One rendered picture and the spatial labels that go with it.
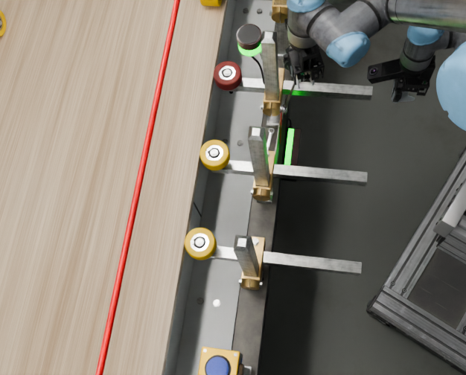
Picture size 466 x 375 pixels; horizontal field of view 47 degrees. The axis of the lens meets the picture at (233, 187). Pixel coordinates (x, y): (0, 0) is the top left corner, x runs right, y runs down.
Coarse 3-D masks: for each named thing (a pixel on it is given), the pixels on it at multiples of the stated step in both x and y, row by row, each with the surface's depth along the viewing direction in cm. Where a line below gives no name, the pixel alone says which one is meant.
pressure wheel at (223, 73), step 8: (224, 64) 155; (232, 64) 155; (216, 72) 154; (224, 72) 154; (232, 72) 154; (240, 72) 154; (216, 80) 154; (224, 80) 153; (232, 80) 153; (240, 80) 155; (224, 88) 155; (232, 88) 155
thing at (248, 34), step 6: (240, 30) 129; (246, 30) 129; (252, 30) 129; (258, 30) 129; (240, 36) 129; (246, 36) 128; (252, 36) 128; (258, 36) 128; (246, 42) 128; (252, 42) 128
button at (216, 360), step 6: (210, 360) 96; (216, 360) 96; (222, 360) 96; (210, 366) 96; (216, 366) 96; (222, 366) 96; (228, 366) 96; (210, 372) 95; (216, 372) 95; (222, 372) 95; (228, 372) 96
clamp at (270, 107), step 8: (280, 72) 156; (280, 80) 155; (280, 88) 155; (264, 96) 154; (280, 96) 154; (264, 104) 154; (272, 104) 153; (280, 104) 154; (264, 112) 156; (272, 112) 155
